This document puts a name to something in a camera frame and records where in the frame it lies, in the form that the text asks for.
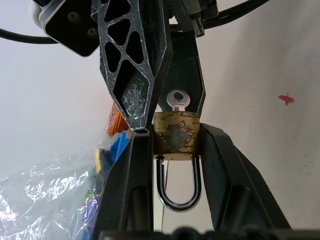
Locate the blue plastic toy piece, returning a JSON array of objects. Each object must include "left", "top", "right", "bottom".
[{"left": 103, "top": 131, "right": 135, "bottom": 181}]

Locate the red tape mark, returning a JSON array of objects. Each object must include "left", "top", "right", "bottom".
[{"left": 277, "top": 90, "right": 296, "bottom": 107}]

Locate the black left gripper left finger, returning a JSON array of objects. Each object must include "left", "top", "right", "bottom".
[{"left": 93, "top": 129, "right": 154, "bottom": 233}]

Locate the clear plastic bag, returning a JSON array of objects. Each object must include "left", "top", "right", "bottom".
[{"left": 0, "top": 129, "right": 137, "bottom": 240}]

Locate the yellow toy piece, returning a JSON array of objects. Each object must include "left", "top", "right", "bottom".
[{"left": 95, "top": 148, "right": 107, "bottom": 174}]

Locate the purple toy piece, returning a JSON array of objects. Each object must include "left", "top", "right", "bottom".
[{"left": 81, "top": 194, "right": 102, "bottom": 226}]

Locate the orange ribbed plastic piece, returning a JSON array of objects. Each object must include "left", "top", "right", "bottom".
[{"left": 107, "top": 101, "right": 131, "bottom": 137}]

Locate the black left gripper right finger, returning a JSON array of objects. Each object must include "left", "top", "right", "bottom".
[{"left": 199, "top": 123, "right": 292, "bottom": 230}]

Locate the small silver key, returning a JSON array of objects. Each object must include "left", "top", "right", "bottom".
[{"left": 166, "top": 89, "right": 191, "bottom": 112}]

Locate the brass padlock with steel shackle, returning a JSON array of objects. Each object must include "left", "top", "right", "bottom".
[{"left": 152, "top": 111, "right": 202, "bottom": 214}]

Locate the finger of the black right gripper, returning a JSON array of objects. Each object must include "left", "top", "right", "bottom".
[
  {"left": 97, "top": 0, "right": 174, "bottom": 133},
  {"left": 155, "top": 29, "right": 207, "bottom": 119}
]

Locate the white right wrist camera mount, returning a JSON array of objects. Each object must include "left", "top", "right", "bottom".
[{"left": 29, "top": 0, "right": 101, "bottom": 59}]

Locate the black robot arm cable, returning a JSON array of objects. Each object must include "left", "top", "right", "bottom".
[
  {"left": 201, "top": 0, "right": 271, "bottom": 29},
  {"left": 0, "top": 27, "right": 60, "bottom": 46}
]

